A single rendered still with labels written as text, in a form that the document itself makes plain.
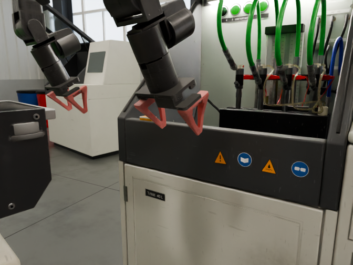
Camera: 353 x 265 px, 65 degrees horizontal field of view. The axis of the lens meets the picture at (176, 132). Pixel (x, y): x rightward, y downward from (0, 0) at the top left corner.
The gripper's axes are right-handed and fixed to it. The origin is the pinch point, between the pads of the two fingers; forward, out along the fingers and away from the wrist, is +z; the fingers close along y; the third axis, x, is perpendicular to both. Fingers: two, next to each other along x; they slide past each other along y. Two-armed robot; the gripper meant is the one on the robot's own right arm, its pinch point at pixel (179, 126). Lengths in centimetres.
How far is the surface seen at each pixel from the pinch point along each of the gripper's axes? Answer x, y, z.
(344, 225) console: -14.8, -24.8, 33.7
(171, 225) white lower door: -0.1, 22.3, 43.8
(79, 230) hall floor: 7, 140, 108
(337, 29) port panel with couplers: -83, -5, 12
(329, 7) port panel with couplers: -86, -2, 5
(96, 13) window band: -345, 551, 11
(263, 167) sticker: -16.3, -6.1, 23.0
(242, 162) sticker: -15.6, -0.7, 22.3
